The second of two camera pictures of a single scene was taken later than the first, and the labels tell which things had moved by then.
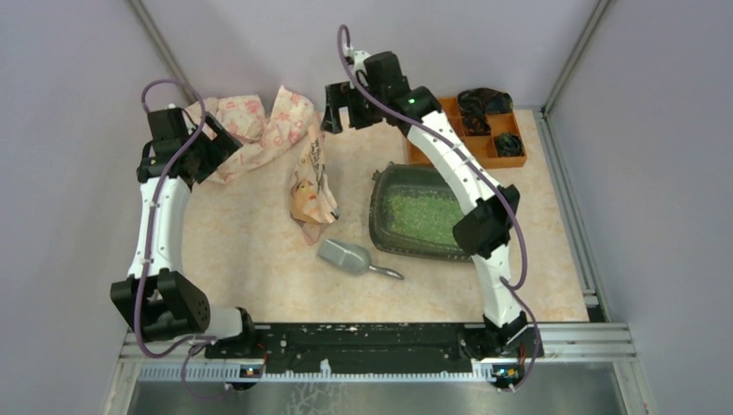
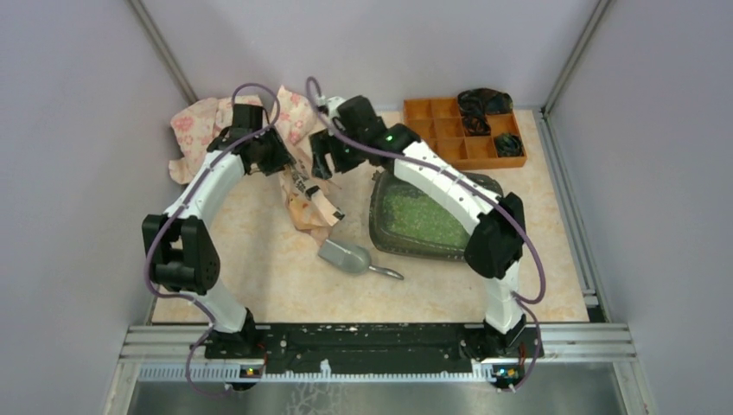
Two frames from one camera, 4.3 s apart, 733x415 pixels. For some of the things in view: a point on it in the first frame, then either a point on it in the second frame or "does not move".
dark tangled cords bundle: [475, 104] does not move
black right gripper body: [363, 112] to [345, 154]
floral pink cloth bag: [258, 129] does not move
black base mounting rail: [379, 347] does not move
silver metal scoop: [353, 258] does not move
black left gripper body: [210, 154] to [273, 153]
